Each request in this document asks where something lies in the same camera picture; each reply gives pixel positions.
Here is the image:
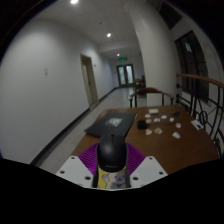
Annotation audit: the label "wooden-topped black metal railing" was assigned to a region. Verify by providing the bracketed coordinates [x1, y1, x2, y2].
[175, 72, 224, 158]

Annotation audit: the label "side doorway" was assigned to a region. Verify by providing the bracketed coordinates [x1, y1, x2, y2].
[80, 54, 100, 108]

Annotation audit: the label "wooden armchair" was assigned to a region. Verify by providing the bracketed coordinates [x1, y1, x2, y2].
[128, 87, 175, 108]
[134, 78, 146, 91]

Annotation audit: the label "small black box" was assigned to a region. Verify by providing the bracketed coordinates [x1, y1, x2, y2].
[136, 120, 148, 130]

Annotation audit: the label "black computer mouse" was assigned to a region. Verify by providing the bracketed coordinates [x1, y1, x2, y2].
[96, 133, 128, 174]

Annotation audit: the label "flat black folder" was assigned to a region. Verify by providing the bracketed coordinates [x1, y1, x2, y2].
[84, 110, 138, 138]

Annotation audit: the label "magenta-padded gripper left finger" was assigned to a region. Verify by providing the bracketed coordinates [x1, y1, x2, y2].
[55, 142, 100, 188]

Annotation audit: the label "glass double door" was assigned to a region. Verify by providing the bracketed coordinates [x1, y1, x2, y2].
[116, 63, 136, 88]

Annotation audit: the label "small dark upper window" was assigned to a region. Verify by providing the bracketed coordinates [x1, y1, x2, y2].
[159, 1, 183, 29]

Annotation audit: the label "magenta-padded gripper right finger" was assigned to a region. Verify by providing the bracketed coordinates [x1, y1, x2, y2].
[125, 142, 169, 189]

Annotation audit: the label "white card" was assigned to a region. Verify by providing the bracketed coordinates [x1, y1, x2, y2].
[190, 119, 205, 131]

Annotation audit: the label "large dark window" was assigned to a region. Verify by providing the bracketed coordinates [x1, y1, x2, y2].
[174, 30, 211, 104]

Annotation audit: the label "ceiling lights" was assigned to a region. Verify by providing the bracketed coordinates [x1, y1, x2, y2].
[69, 0, 122, 58]

